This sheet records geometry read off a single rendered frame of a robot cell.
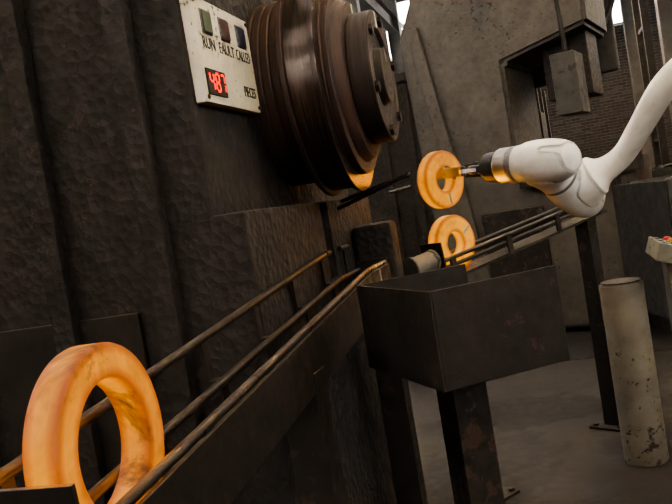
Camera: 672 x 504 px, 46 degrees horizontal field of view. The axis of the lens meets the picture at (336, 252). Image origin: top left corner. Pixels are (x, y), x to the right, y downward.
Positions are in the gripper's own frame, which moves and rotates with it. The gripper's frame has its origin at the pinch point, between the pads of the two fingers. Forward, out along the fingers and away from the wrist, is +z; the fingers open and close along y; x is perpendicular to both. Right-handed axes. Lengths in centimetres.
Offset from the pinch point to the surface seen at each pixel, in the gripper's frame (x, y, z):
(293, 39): 30, -64, -24
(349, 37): 30, -51, -26
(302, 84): 21, -64, -25
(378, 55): 27, -42, -25
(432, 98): 38, 173, 153
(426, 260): -21.6, -13.2, -3.5
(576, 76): 35, 184, 70
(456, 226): -14.7, 1.0, -2.7
